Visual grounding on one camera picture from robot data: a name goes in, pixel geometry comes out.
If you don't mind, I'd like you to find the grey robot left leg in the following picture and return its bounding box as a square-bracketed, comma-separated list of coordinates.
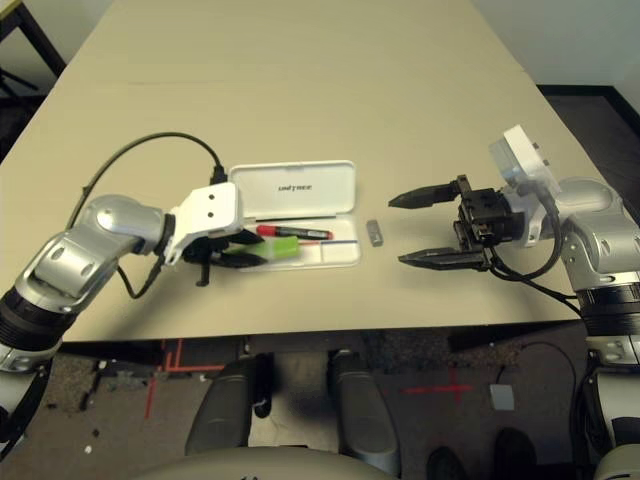
[184, 357, 254, 456]

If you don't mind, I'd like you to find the grey robot right leg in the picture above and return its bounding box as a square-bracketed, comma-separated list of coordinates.
[327, 349, 401, 474]

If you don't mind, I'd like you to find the white hinged pencil case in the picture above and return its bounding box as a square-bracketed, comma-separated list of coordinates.
[227, 159, 362, 271]

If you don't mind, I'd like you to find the grey robot torso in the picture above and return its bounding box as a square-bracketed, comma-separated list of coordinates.
[127, 446, 381, 480]

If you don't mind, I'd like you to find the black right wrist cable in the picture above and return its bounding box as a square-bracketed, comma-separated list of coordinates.
[487, 189, 584, 316]

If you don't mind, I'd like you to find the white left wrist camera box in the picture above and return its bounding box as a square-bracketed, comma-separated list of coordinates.
[167, 182, 244, 266]

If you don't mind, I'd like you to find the grey floor square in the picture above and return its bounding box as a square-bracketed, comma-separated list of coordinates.
[489, 383, 516, 412]

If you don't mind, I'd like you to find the black bystander shoe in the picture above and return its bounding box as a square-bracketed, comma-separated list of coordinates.
[493, 427, 537, 480]
[427, 447, 469, 480]

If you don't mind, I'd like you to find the black tripod stand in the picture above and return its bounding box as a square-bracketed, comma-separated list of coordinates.
[0, 69, 39, 101]

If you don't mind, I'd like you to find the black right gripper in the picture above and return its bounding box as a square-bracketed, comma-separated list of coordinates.
[388, 173, 524, 271]

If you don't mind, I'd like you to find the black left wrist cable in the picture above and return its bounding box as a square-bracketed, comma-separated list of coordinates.
[69, 132, 229, 300]

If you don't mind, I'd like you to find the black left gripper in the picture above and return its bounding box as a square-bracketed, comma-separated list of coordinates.
[182, 233, 266, 288]

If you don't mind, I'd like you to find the red and black marker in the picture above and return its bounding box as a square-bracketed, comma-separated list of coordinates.
[255, 224, 334, 241]

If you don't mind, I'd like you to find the green eraser stick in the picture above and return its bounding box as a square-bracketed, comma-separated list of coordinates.
[249, 235, 301, 261]

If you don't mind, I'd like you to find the grey robot leg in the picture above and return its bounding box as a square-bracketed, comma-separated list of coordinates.
[327, 349, 401, 474]
[184, 357, 254, 456]

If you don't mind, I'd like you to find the yellow-edged side table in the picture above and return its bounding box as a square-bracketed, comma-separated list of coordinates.
[0, 0, 66, 76]

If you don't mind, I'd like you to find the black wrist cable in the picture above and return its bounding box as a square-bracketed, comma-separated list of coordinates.
[487, 189, 584, 316]
[69, 132, 229, 300]

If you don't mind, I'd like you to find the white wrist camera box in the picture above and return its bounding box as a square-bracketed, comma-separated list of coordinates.
[488, 127, 561, 249]
[167, 182, 244, 266]

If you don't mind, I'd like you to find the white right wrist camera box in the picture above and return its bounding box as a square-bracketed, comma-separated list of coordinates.
[488, 127, 561, 249]

